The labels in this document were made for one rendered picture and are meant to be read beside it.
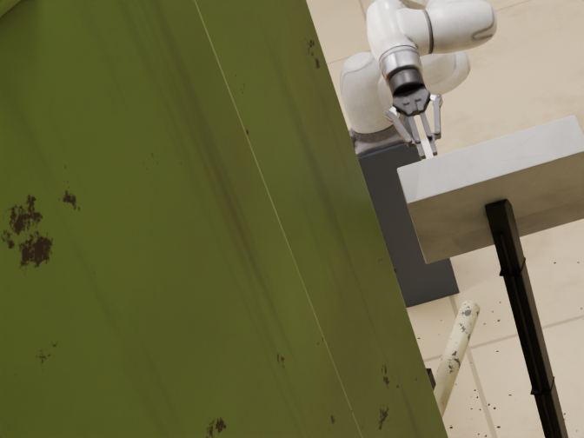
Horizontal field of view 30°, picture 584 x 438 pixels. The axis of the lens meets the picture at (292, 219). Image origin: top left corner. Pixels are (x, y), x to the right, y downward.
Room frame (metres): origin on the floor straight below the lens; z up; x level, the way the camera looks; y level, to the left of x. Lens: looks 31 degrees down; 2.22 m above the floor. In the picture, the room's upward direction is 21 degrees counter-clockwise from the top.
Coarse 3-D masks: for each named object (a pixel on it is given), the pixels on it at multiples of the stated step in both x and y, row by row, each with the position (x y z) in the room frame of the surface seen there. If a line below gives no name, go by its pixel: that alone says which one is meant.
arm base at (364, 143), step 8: (400, 120) 2.97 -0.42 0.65; (392, 128) 2.94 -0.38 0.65; (352, 136) 3.00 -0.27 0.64; (360, 136) 2.97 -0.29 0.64; (368, 136) 2.94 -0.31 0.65; (376, 136) 2.93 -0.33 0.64; (384, 136) 2.93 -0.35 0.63; (392, 136) 2.93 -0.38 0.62; (400, 136) 2.92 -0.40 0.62; (360, 144) 2.96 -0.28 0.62; (368, 144) 2.94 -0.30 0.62; (376, 144) 2.93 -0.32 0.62; (384, 144) 2.92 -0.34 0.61; (392, 144) 2.92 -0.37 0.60; (360, 152) 2.93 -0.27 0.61; (368, 152) 2.93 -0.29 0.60
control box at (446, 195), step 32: (544, 128) 1.71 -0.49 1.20; (576, 128) 1.68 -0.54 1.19; (448, 160) 1.72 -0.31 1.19; (480, 160) 1.70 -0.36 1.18; (512, 160) 1.68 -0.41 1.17; (544, 160) 1.65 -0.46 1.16; (576, 160) 1.66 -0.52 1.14; (416, 192) 1.70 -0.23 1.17; (448, 192) 1.68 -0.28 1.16; (480, 192) 1.69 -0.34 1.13; (512, 192) 1.70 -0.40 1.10; (544, 192) 1.71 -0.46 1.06; (576, 192) 1.72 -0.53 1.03; (416, 224) 1.73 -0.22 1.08; (448, 224) 1.74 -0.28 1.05; (480, 224) 1.75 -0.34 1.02; (544, 224) 1.78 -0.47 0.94; (448, 256) 1.81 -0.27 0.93
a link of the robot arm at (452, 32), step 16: (416, 0) 2.40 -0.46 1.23; (432, 0) 2.30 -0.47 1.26; (448, 0) 2.26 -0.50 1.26; (464, 0) 2.25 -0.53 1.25; (480, 0) 2.26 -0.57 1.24; (432, 16) 2.22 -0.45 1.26; (448, 16) 2.21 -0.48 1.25; (464, 16) 2.21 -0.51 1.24; (480, 16) 2.21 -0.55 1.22; (432, 32) 2.20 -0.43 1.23; (448, 32) 2.19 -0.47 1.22; (464, 32) 2.19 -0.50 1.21; (480, 32) 2.20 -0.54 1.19; (432, 48) 2.20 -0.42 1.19; (448, 48) 2.20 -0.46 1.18; (464, 48) 2.21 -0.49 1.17
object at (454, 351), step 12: (468, 312) 1.98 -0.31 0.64; (456, 324) 1.95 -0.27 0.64; (468, 324) 1.95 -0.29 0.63; (456, 336) 1.91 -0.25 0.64; (468, 336) 1.92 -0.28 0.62; (456, 348) 1.88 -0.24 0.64; (444, 360) 1.85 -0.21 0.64; (456, 360) 1.85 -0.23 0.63; (444, 372) 1.81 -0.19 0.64; (456, 372) 1.82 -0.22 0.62; (444, 384) 1.78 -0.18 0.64; (444, 396) 1.75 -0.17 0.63; (444, 408) 1.73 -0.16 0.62
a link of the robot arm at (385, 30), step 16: (384, 0) 2.29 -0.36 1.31; (368, 16) 2.28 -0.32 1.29; (384, 16) 2.24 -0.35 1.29; (400, 16) 2.23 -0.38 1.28; (416, 16) 2.23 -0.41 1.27; (368, 32) 2.25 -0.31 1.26; (384, 32) 2.21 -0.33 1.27; (400, 32) 2.19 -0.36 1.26; (416, 32) 2.20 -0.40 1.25; (384, 48) 2.19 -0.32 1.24; (416, 48) 2.19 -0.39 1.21
